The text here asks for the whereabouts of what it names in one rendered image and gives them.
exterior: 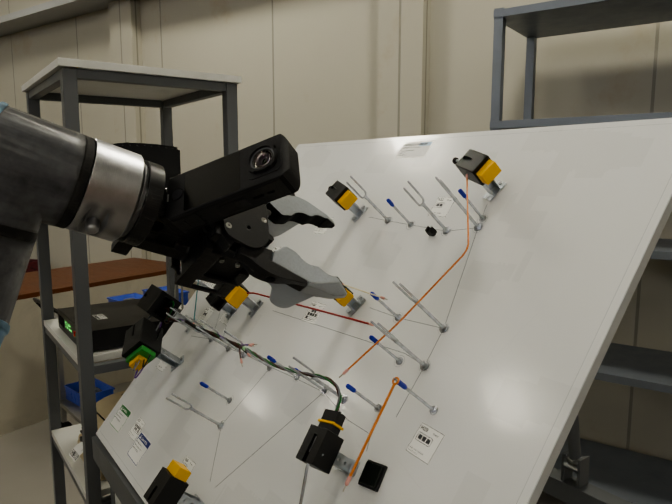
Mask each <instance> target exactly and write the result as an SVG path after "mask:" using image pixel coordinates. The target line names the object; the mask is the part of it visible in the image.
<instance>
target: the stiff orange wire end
mask: <svg viewBox="0 0 672 504"><path fill-rule="evenodd" d="M394 378H396V379H397V382H396V383H394ZM394 378H393V379H392V384H393V385H392V387H391V389H390V391H389V393H388V395H387V397H386V399H385V401H384V403H383V406H382V408H381V410H380V412H379V414H378V416H377V418H376V420H375V422H374V424H373V426H372V429H371V431H370V433H369V435H368V437H367V439H366V441H365V443H364V445H363V447H362V449H361V451H360V454H359V456H358V458H357V460H356V462H355V464H354V466H353V468H352V470H351V472H350V474H349V476H348V477H347V479H346V481H345V486H344V489H343V492H344V490H345V488H346V486H348V485H349V483H350V481H351V478H352V475H353V473H354V471H355V469H356V467H357V465H358V462H359V460H360V458H361V456H362V454H363V452H364V450H365V448H366V446H367V444H368V441H369V439H370V437H371V435H372V433H373V431H374V429H375V427H376V425H377V423H378V421H379V418H380V416H381V414H382V412H383V410H384V408H385V406H386V404H387V402H388V400H389V397H390V395H391V393H392V391H393V389H394V387H395V385H397V384H398V383H399V381H400V379H399V377H394Z"/></svg>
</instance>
